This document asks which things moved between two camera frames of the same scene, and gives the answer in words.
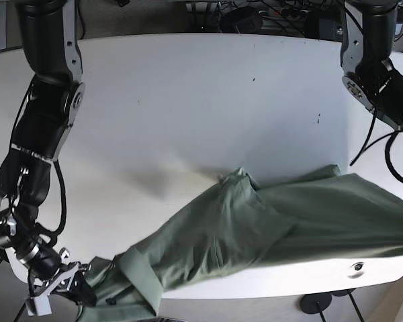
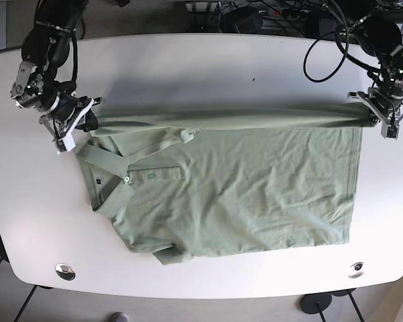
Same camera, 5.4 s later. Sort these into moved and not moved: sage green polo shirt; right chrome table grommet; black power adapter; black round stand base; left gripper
Moved: left gripper; sage green polo shirt
Not moved: black power adapter; right chrome table grommet; black round stand base
